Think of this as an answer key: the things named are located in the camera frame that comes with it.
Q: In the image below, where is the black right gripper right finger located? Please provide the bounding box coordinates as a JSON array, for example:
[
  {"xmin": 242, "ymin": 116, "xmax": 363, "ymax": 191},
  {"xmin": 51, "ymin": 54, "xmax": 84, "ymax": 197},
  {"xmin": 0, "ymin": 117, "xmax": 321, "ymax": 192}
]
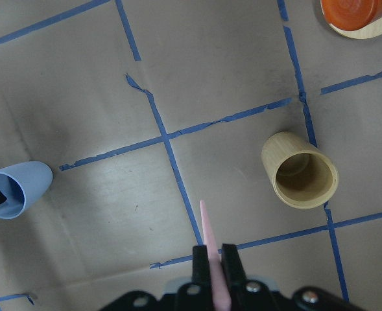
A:
[{"xmin": 221, "ymin": 244, "xmax": 247, "ymax": 290}]

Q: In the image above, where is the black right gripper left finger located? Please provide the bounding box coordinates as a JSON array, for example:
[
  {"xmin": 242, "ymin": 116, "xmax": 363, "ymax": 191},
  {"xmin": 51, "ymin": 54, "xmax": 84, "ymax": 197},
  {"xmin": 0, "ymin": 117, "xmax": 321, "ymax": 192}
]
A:
[{"xmin": 192, "ymin": 245, "xmax": 210, "ymax": 291}]

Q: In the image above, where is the pink chopstick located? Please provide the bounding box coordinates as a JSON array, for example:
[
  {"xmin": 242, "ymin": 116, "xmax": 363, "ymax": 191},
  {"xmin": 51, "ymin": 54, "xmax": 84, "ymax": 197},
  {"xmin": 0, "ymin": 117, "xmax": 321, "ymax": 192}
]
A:
[{"xmin": 200, "ymin": 200, "xmax": 232, "ymax": 310}]

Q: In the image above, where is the light blue plastic cup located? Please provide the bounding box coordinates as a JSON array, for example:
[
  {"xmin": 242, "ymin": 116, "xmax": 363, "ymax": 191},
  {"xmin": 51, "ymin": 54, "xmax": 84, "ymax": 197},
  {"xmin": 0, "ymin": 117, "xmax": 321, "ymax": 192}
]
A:
[{"xmin": 0, "ymin": 161, "xmax": 53, "ymax": 220}]

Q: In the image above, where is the bamboo chopstick holder cup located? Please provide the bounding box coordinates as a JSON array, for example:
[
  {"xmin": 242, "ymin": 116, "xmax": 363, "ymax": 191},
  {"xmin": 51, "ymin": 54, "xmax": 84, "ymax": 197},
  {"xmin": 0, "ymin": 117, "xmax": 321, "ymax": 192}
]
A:
[{"xmin": 261, "ymin": 132, "xmax": 339, "ymax": 209}]

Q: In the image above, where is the orange cup on stand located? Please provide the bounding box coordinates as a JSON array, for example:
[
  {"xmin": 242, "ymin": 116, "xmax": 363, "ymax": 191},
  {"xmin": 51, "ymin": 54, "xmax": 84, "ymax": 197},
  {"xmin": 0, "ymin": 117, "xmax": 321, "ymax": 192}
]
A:
[{"xmin": 320, "ymin": 0, "xmax": 382, "ymax": 31}]

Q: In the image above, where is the brown paper table cover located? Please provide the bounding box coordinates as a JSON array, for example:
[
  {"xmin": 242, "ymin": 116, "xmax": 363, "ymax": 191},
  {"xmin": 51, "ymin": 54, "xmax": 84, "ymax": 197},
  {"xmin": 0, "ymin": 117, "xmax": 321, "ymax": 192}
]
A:
[{"xmin": 0, "ymin": 1, "xmax": 382, "ymax": 310}]

